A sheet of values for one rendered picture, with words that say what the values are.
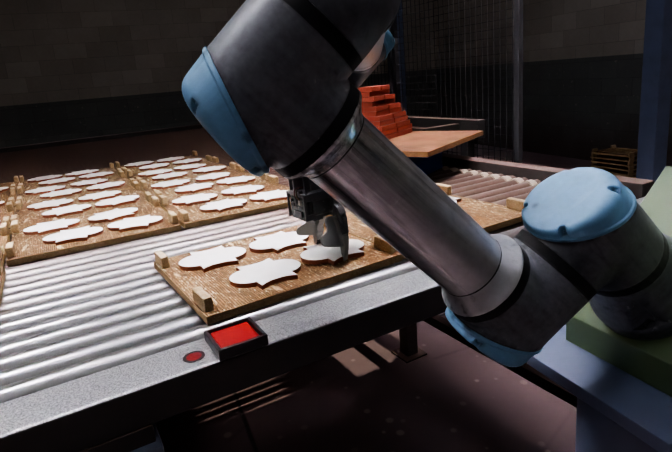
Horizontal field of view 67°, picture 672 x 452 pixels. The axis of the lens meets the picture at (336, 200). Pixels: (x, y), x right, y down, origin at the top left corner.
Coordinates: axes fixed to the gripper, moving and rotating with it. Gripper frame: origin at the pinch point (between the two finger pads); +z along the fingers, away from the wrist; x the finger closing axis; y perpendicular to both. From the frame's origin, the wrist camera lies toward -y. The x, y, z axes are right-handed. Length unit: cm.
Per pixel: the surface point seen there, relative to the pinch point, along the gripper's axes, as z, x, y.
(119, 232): 0, -57, 32
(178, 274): 0.1, -13.2, 28.6
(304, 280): 0.8, 7.5, 11.3
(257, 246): -0.3, -14.7, 10.6
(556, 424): 98, -12, -91
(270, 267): -0.3, -0.8, 14.0
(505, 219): 2.7, 8.9, -42.2
